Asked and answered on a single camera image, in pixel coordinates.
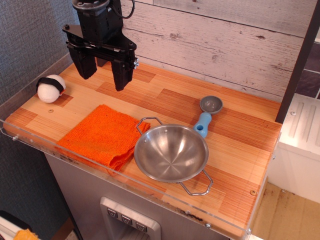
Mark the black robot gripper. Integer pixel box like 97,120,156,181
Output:
62,0,139,92

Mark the stainless steel two-handled bowl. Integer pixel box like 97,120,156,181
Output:
134,117,214,196

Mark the blue handled grey spoon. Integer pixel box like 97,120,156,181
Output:
193,95,224,138

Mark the orange knitted rag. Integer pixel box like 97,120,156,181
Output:
57,104,151,172

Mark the white plush sushi ball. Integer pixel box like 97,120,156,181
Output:
36,74,66,103

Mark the clear acrylic table guard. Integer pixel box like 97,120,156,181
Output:
1,115,282,240

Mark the grey dispenser panel with buttons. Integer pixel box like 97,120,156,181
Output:
100,196,162,240

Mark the yellow cloth object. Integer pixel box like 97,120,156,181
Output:
13,229,39,240

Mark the white toy sink cabinet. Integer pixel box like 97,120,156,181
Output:
267,94,320,203

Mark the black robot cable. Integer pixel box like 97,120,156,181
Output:
116,0,136,20

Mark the dark vertical post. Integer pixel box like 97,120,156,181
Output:
275,0,320,124

